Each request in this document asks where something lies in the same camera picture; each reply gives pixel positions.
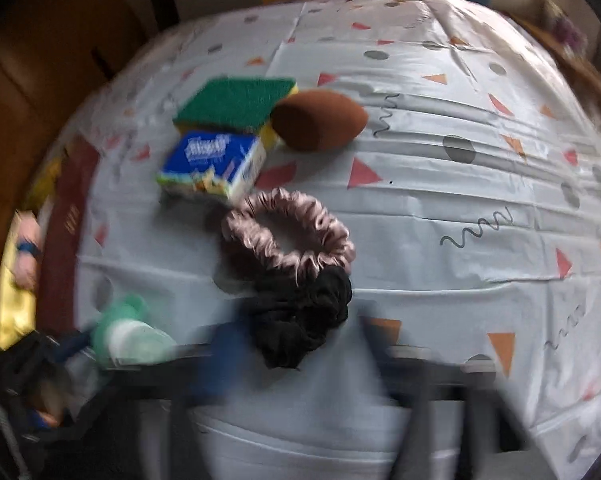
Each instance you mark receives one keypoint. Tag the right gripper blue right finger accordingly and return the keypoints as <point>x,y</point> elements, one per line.
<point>381,337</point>

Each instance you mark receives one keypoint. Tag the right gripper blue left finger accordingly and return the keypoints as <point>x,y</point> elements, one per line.
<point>219,363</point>

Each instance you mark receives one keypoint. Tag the black scrunchie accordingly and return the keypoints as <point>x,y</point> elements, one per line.
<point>288,319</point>

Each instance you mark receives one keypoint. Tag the green squeeze bottle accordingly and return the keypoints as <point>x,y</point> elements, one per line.
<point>123,336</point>

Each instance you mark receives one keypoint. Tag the blue Tempo tissue pack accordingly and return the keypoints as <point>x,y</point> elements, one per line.
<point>222,166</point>

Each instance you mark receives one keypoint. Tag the pink satin scrunchie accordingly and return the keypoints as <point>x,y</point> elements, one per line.
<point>241,226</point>

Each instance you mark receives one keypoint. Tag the white patterned tablecloth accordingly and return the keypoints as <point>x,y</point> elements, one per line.
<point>473,195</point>

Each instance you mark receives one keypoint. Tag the gold storage box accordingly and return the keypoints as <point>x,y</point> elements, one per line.
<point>18,306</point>

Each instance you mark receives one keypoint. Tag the brown oval makeup sponge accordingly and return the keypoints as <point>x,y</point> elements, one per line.
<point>318,120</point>

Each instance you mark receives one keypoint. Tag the green yellow scouring sponge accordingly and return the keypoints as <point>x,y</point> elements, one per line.
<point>236,105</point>

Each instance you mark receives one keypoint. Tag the wooden side shelf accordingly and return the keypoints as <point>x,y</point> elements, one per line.
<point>579,72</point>

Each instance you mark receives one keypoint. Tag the purple jar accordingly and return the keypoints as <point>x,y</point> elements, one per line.
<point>558,24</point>

